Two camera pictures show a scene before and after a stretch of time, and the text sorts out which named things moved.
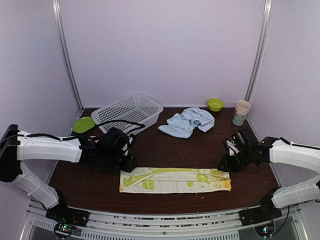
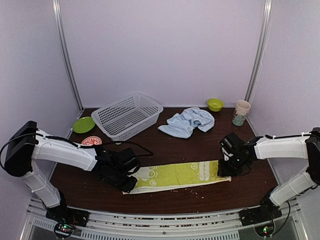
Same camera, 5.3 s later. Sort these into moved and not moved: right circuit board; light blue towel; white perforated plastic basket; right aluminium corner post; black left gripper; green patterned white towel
Moved: green patterned white towel; black left gripper
Not moved: light blue towel; right aluminium corner post; white perforated plastic basket; right circuit board
